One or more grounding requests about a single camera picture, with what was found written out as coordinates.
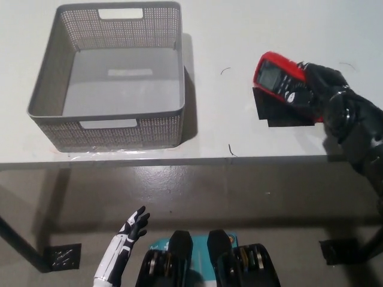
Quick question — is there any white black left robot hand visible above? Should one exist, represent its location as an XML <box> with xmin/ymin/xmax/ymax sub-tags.
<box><xmin>93</xmin><ymin>205</ymin><xmax>151</xmax><ymax>280</ymax></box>

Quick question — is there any grey perforated plastic basket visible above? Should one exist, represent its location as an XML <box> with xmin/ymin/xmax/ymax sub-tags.
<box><xmin>26</xmin><ymin>1</ymin><xmax>186</xmax><ymax>153</ymax></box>

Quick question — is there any clear adhesive tape strip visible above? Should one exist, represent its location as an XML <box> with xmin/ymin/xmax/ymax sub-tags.
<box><xmin>67</xmin><ymin>148</ymin><xmax>162</xmax><ymax>161</ymax></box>

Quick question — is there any black floor tape patch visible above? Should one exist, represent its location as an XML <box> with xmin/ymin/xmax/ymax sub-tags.
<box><xmin>318</xmin><ymin>238</ymin><xmax>364</xmax><ymax>266</ymax></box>
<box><xmin>44</xmin><ymin>243</ymin><xmax>83</xmax><ymax>273</ymax></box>

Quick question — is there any red digital multimeter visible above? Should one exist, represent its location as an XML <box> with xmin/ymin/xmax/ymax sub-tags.
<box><xmin>253</xmin><ymin>51</ymin><xmax>326</xmax><ymax>123</ymax></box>

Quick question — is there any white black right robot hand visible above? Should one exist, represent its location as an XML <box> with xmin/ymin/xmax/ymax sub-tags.
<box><xmin>296</xmin><ymin>61</ymin><xmax>351</xmax><ymax>121</ymax></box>

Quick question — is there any black robot body block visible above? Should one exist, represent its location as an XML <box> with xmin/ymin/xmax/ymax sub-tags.
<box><xmin>206</xmin><ymin>229</ymin><xmax>282</xmax><ymax>287</ymax></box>
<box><xmin>136</xmin><ymin>230</ymin><xmax>192</xmax><ymax>287</ymax></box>

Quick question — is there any black left robot body block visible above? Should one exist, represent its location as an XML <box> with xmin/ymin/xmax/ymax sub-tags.
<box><xmin>136</xmin><ymin>230</ymin><xmax>192</xmax><ymax>287</ymax></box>

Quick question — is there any black right robot body block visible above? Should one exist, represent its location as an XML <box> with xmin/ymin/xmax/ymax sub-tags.
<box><xmin>206</xmin><ymin>229</ymin><xmax>282</xmax><ymax>287</ymax></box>

